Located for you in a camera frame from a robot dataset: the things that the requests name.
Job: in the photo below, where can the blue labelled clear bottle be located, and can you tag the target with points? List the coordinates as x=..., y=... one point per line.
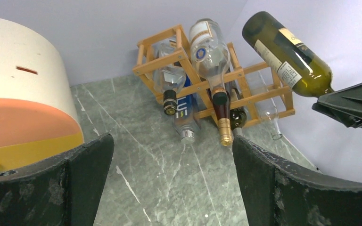
x=186, y=120

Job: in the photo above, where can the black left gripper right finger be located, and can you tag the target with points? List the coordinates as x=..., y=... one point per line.
x=279, y=192

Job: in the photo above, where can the dark bottle gold foil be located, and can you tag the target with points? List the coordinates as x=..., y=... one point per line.
x=222, y=113

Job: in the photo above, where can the wooden wine rack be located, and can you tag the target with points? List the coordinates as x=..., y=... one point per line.
x=147, y=62

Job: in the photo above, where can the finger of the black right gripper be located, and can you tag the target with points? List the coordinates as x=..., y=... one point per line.
x=344, y=106

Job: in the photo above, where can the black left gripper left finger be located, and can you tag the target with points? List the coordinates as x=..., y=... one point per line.
x=62, y=190

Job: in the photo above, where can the white orange yellow bread box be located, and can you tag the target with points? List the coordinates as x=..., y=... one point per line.
x=38, y=118

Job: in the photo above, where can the clear bottle black cap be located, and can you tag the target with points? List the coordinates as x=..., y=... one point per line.
x=170, y=79

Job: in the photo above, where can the large clear glass bottle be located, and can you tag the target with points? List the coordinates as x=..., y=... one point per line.
x=210, y=57

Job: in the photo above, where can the dark green wine bottle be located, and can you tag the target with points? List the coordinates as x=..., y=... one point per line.
x=294, y=63

